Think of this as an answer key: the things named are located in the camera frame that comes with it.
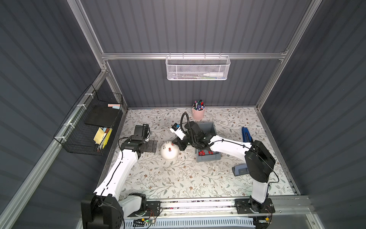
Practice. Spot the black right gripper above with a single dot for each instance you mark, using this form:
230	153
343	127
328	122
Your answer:
183	142

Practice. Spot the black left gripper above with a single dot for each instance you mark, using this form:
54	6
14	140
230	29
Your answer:
150	146

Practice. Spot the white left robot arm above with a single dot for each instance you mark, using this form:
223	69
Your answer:
102	209

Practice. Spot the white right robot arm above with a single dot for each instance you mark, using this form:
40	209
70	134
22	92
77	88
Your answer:
260	163

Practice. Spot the white dome with screws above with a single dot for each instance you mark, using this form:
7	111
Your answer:
164	151

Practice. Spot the grey plastic bin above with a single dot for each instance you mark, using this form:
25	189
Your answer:
206	155

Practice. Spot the pink pen cup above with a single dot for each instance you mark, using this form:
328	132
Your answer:
198	110

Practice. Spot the grey tape dispenser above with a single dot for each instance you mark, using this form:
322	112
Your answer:
240	170

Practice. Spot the blue stapler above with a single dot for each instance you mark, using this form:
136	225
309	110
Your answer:
246	135

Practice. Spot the white marker in basket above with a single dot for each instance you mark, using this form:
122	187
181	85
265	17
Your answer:
214	74

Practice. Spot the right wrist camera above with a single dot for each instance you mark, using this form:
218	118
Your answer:
177	130

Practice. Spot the black wire wall basket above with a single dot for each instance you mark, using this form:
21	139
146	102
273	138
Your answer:
96	108

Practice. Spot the white wire wall basket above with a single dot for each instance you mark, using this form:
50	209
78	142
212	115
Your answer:
192	67

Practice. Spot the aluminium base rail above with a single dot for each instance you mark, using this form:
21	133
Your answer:
225	206

